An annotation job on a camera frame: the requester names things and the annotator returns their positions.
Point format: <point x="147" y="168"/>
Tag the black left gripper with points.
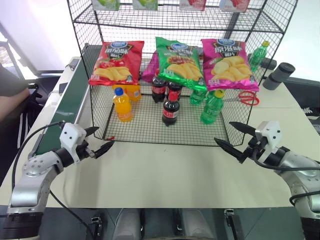
<point x="84" y="151"/>

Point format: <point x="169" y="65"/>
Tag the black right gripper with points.
<point x="253" y="148"/>

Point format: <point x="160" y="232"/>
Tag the person bare forearm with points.
<point x="12" y="102"/>

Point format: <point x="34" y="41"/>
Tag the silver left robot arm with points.
<point x="30" y="180"/>

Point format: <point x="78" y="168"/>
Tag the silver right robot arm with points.
<point x="300" y="167"/>

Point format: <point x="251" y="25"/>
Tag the green conveyor belt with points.
<point x="67" y="105"/>

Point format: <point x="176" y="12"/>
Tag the grey conveyor control box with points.
<point x="74" y="64"/>

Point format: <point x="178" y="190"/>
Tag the small red clip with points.
<point x="111" y="138"/>

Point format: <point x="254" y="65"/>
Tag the green soda bottle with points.
<point x="257" y="56"/>
<point x="212" y="108"/>
<point x="197" y="97"/>

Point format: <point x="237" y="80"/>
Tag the orange soda bottle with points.
<point x="133" y="93"/>
<point x="122" y="107"/>

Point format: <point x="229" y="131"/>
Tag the cola bottle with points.
<point x="158" y="87"/>
<point x="171" y="110"/>
<point x="174" y="91"/>

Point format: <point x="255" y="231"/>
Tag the magenta potato chip bag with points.
<point x="228" y="66"/>
<point x="150" y="70"/>

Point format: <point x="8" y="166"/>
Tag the black white striped trousers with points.
<point x="27" y="117"/>

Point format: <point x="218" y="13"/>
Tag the grey black cylindrical device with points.
<point x="278" y="75"/>

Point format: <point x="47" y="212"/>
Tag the red potato chip bag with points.
<point x="117" y="63"/>

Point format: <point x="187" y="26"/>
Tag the black chair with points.
<point x="303" y="91"/>

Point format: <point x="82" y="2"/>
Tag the green potato chip bag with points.
<point x="181" y="63"/>

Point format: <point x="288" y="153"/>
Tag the red white snack box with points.
<point x="193" y="3"/>
<point x="235" y="5"/>

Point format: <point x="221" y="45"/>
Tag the green white snack box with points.
<point x="145" y="3"/>
<point x="106" y="3"/>

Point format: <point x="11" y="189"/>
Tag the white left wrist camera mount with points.
<point x="71" y="135"/>

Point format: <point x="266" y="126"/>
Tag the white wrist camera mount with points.
<point x="71" y="135"/>
<point x="270" y="132"/>

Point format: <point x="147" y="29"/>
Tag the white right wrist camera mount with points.
<point x="270" y="132"/>

